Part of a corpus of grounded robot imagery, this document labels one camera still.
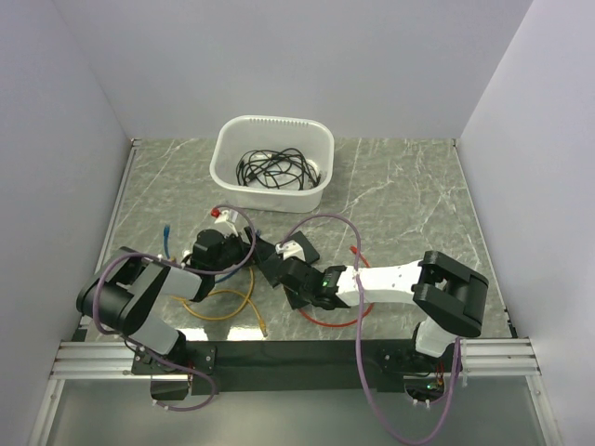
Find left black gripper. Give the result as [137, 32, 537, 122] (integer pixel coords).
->
[211, 226, 277, 275]

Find black network switch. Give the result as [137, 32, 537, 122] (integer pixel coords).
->
[261, 231, 320, 289]

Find yellow ethernet cable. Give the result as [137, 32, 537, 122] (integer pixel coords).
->
[168, 264, 270, 336]

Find red ethernet cable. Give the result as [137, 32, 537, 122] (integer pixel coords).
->
[297, 244, 376, 328]

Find blue ethernet cable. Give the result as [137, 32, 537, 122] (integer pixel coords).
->
[161, 224, 233, 283]

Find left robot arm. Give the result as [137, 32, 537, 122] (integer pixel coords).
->
[75, 227, 275, 374]

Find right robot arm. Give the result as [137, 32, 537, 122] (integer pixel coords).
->
[276, 251, 489, 371]

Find white plastic tub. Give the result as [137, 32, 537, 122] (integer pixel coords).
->
[209, 115, 335, 214]

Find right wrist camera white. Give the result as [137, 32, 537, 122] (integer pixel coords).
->
[275, 240, 305, 261]

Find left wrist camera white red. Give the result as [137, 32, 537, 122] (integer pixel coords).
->
[210, 207, 239, 236]

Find black tangled cables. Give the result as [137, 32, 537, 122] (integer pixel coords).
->
[235, 147, 324, 191]

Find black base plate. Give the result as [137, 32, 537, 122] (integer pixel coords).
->
[126, 339, 454, 401]

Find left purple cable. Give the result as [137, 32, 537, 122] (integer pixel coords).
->
[92, 203, 258, 412]

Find aluminium rail frame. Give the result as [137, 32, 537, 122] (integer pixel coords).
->
[31, 138, 558, 445]

